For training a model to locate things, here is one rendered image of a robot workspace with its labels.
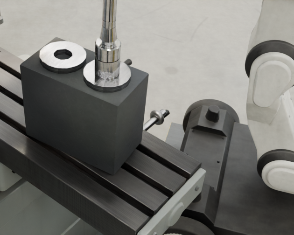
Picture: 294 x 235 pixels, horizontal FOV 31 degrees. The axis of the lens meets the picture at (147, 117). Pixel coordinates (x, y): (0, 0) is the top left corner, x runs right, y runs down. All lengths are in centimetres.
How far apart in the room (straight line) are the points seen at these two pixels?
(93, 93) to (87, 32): 225
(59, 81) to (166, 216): 33
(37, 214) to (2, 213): 17
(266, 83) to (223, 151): 43
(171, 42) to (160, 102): 57
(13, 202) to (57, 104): 41
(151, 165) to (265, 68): 38
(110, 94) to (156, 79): 192
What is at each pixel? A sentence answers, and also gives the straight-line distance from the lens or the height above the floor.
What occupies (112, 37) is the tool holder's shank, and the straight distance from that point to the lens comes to 94.
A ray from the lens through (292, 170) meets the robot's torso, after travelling 150.
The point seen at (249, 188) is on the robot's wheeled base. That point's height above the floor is 57.
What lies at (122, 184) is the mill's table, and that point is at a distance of 106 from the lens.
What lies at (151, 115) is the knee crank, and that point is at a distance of 184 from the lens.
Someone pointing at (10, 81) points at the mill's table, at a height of 95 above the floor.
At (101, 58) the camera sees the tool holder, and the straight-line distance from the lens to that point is 96.
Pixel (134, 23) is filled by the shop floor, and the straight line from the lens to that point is 332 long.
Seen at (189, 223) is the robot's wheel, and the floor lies 60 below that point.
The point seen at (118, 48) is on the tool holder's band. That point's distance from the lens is 95.
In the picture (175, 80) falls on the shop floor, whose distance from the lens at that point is 289.
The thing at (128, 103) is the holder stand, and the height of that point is 112.
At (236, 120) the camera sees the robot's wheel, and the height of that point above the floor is 55.
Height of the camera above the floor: 176
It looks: 42 degrees down
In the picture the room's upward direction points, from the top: 6 degrees clockwise
